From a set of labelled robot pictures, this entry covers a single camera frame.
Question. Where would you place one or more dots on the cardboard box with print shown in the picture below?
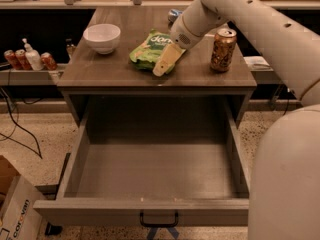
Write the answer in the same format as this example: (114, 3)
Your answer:
(18, 219)

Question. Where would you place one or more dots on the blue silver can lying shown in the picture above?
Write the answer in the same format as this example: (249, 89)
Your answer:
(173, 14)

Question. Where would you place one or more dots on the black drawer handle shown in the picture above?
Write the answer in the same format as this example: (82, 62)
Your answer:
(159, 225)

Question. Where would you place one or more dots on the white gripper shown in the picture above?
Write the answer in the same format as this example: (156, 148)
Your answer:
(180, 34)

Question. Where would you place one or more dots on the white pump bottle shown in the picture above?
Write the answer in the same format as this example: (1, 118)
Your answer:
(33, 56)

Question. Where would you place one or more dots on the grey side shelf left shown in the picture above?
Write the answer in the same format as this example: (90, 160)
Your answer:
(13, 77)

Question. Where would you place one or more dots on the red can right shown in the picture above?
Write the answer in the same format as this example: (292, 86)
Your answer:
(48, 61)

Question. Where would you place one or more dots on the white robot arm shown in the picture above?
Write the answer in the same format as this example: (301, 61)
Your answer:
(285, 179)

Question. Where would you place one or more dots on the small dark bottle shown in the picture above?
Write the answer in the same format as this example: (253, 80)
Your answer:
(70, 47)

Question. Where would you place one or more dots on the green rice chip bag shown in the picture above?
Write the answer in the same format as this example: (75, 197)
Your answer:
(145, 56)

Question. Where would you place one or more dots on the gold soda can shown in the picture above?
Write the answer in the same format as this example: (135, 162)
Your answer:
(223, 47)

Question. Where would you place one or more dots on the white ceramic bowl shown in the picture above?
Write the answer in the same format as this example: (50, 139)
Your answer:
(102, 38)

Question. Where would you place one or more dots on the white cloth on shelf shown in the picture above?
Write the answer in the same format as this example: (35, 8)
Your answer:
(256, 62)

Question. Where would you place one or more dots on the grey cabinet with counter top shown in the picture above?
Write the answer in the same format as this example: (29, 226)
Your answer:
(90, 73)

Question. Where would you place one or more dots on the open grey top drawer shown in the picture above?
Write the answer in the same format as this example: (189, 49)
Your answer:
(157, 155)

